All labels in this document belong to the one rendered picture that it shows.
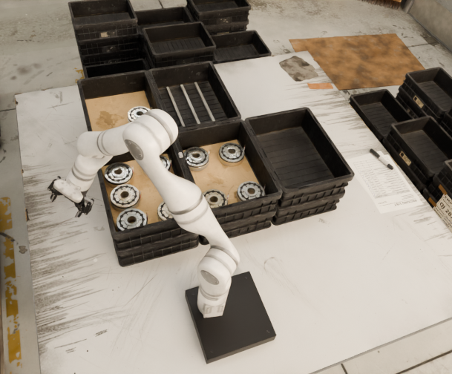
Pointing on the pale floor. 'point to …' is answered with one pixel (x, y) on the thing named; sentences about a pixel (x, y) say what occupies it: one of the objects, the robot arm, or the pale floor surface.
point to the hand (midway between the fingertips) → (65, 207)
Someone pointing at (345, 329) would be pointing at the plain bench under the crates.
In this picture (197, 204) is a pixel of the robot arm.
